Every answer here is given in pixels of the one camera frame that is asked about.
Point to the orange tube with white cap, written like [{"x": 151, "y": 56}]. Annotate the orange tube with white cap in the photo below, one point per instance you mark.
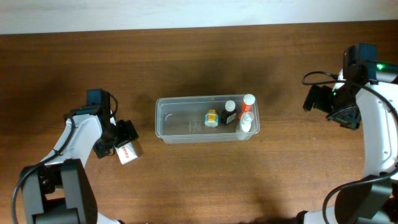
[{"x": 248, "y": 101}]

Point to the white toothpaste box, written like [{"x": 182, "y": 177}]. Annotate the white toothpaste box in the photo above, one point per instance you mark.
[{"x": 126, "y": 153}]

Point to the small jar with gold lid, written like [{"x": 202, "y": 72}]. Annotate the small jar with gold lid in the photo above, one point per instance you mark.
[{"x": 211, "y": 118}]

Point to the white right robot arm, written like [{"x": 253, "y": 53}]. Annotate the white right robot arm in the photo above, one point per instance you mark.
[{"x": 363, "y": 94}]

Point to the clear plastic container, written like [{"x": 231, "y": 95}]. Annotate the clear plastic container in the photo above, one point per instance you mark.
[{"x": 182, "y": 119}]

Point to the dark bottle with white cap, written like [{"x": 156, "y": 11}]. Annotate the dark bottle with white cap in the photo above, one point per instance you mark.
[{"x": 229, "y": 113}]

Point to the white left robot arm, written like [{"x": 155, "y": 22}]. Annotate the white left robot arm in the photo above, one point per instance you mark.
[{"x": 57, "y": 189}]

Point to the white bottle with pink label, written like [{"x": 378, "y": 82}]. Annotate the white bottle with pink label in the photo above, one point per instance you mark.
[{"x": 244, "y": 125}]

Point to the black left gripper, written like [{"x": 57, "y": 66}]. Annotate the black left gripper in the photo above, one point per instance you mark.
[{"x": 125, "y": 134}]

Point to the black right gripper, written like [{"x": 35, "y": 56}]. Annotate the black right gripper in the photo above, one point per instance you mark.
[{"x": 315, "y": 98}]

